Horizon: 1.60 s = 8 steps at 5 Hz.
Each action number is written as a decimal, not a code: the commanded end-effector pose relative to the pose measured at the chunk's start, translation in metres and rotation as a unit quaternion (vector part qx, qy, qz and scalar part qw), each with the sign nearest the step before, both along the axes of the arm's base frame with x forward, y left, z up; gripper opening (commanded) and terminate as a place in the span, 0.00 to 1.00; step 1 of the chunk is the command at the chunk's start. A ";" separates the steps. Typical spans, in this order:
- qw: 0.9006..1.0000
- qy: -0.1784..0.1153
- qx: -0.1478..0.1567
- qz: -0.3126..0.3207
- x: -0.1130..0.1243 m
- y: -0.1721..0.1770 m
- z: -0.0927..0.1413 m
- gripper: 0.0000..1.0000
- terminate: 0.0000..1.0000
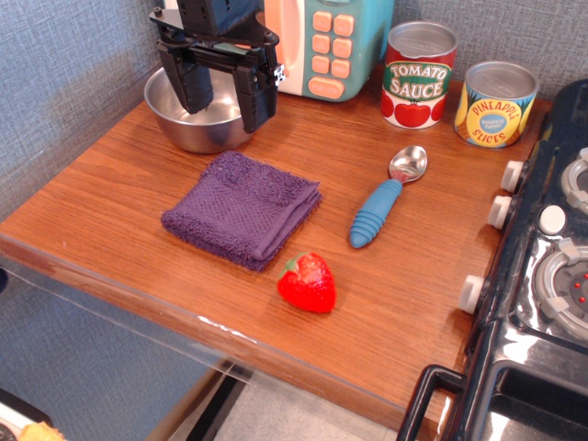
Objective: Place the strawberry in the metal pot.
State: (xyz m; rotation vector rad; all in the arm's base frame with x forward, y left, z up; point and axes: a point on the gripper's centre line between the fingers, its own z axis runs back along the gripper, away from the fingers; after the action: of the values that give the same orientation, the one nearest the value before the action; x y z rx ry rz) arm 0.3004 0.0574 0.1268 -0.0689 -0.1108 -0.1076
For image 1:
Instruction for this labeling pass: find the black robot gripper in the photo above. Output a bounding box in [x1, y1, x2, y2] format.
[150, 1, 285, 133]

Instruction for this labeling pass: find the red plastic strawberry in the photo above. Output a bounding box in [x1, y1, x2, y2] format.
[277, 253, 337, 313]

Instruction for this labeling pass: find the metal pot bowl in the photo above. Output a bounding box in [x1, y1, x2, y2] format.
[143, 69, 252, 154]

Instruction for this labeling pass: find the teal toy microwave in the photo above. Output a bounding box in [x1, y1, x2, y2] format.
[258, 0, 395, 102]

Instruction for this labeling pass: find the purple folded towel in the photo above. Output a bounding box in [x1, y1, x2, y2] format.
[161, 152, 322, 272]

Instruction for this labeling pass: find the tomato sauce can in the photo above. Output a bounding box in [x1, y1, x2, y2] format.
[380, 21, 458, 130]

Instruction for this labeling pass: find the pineapple slices can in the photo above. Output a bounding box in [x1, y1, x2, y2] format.
[454, 61, 539, 149]

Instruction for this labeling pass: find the white stove knob middle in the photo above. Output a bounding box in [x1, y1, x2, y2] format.
[488, 196, 512, 230]

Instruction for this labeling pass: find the white stove knob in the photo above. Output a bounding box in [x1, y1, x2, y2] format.
[488, 196, 512, 230]
[458, 275, 485, 314]
[501, 161, 525, 193]

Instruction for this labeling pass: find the white stove knob top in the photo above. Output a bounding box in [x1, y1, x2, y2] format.
[501, 161, 525, 193]

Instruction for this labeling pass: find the white stove knob bottom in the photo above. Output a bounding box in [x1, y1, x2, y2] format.
[458, 275, 485, 314]

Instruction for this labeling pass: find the yellow object bottom left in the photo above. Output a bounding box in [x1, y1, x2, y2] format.
[17, 422, 65, 441]

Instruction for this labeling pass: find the black toy stove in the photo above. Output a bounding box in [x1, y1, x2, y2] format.
[398, 80, 587, 440]

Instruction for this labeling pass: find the blue handled metal spoon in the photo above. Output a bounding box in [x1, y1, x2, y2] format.
[349, 145, 428, 248]

